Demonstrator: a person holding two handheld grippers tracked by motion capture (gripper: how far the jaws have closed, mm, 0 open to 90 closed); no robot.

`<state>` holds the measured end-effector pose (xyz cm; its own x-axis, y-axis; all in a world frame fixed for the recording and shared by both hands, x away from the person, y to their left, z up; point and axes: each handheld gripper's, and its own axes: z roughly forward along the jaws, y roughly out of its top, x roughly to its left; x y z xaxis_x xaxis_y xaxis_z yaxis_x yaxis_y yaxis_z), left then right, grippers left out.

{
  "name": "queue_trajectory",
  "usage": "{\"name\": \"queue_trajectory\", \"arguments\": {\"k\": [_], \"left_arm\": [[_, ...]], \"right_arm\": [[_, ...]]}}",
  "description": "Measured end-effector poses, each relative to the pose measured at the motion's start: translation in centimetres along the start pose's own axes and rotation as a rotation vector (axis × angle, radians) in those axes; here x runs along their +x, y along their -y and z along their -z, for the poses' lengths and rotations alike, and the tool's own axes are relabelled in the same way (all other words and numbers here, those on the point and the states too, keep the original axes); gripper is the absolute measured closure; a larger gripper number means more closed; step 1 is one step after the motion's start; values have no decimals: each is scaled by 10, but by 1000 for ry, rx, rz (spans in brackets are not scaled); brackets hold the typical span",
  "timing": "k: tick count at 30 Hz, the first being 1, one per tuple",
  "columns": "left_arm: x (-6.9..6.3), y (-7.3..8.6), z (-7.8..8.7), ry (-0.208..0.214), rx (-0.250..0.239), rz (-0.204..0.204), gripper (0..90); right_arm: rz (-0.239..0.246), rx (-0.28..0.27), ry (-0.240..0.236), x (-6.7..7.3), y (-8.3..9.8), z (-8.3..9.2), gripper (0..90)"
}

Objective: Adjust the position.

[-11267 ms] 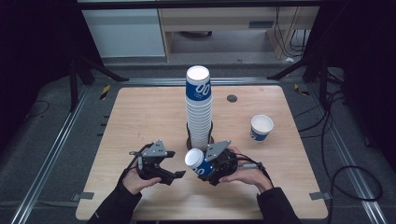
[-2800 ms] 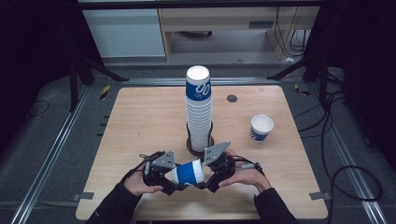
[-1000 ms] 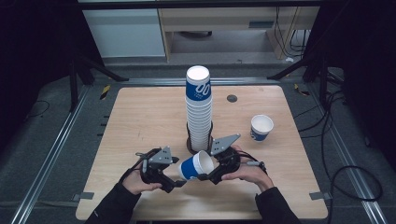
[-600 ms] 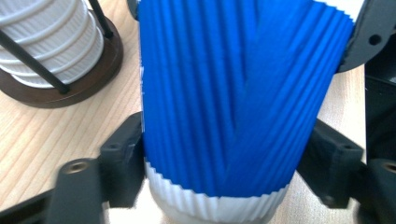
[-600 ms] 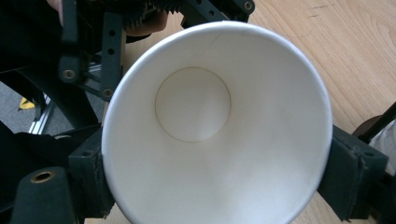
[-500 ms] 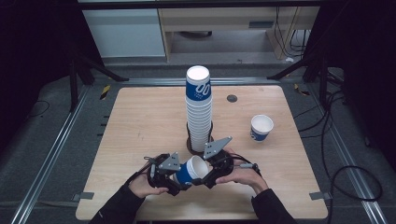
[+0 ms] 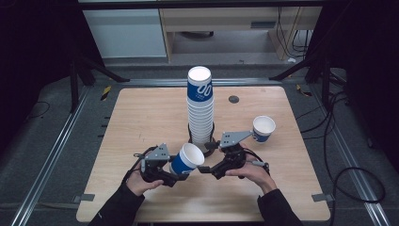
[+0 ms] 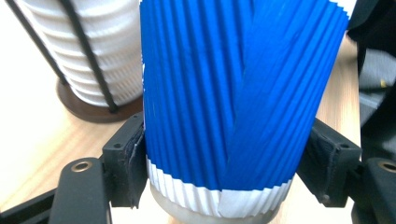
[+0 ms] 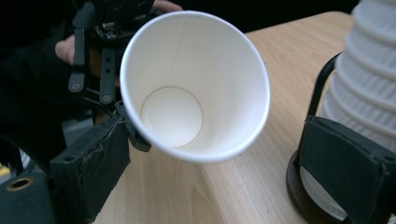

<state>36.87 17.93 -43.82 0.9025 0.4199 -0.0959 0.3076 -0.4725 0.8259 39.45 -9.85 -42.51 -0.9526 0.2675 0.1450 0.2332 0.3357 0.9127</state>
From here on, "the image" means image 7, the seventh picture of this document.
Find hanging black cables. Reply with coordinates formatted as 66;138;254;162
277;7;313;59

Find black floor cables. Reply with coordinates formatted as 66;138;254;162
295;90;349;140

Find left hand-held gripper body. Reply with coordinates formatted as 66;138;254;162
139;143;177;188

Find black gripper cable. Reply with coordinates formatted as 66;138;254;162
120;145;158;185
244;149;271;175

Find stack of paper cups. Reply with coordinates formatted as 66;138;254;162
186;65;215;153

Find blue white paper cup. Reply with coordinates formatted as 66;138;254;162
168;142;205;176
252;115;277;144

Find black curtain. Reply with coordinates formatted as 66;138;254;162
0;0;104;152
307;0;399;173

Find white cabinet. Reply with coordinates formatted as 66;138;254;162
83;8;168;59

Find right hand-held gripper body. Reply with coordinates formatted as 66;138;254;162
219;130;253;172

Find thick black looped cable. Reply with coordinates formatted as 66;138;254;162
328;90;387;226

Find black cup holder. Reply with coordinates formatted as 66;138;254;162
187;121;218;158

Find person's left hand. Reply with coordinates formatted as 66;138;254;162
126;170;164;197

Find thin black floor cable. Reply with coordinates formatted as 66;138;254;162
23;100;51;123

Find black metal stand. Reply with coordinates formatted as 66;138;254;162
268;46;332;111
69;46;131;114

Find yellow black tape strip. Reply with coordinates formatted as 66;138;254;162
100;85;112;102
295;84;313;98

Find person's right hand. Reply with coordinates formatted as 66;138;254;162
225;162;279;195

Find aluminium floor rail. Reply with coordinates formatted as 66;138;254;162
120;77;283;89
10;86;90;226
309;86;391;226

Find grey table bracket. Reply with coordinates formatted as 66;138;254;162
311;193;335;202
72;193;96;204

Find light wooden desk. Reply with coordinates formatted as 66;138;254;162
159;7;324;61

